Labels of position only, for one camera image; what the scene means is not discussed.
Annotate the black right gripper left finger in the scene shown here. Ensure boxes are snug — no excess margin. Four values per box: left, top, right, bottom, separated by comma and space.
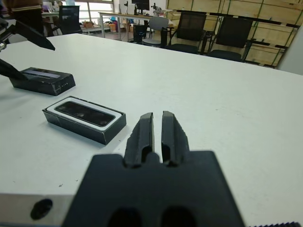
124, 112, 156, 169

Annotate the black computer monitor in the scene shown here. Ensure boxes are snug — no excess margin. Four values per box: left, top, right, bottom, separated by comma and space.
131, 0, 151, 11

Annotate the black computer tower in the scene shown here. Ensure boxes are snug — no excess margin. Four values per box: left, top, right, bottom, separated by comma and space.
133, 23, 150, 44

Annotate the person in brown sweater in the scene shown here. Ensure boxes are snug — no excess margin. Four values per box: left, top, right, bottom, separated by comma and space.
6, 0, 45, 37

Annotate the black high-back office chair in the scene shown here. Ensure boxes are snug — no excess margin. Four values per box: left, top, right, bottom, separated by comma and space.
57, 5, 83, 36

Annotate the black mesh office chair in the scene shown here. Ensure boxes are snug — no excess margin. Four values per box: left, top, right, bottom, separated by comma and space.
207, 16, 254, 62
165, 10, 207, 54

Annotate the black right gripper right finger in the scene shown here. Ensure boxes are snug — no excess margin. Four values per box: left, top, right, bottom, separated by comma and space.
160, 110, 190, 166

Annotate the black box base white insert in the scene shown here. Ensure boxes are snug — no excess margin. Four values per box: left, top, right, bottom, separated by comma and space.
42, 96, 127, 145

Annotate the black bar-shaped camera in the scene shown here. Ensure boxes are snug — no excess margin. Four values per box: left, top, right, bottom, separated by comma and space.
53, 101, 116, 128

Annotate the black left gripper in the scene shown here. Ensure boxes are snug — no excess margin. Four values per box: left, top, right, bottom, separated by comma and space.
0, 16, 56, 81

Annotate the grey swivel chair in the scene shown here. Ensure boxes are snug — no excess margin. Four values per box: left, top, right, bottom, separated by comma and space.
141, 16, 175, 48

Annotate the white office desk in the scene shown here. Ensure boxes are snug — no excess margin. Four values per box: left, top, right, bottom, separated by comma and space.
98, 11, 171, 43

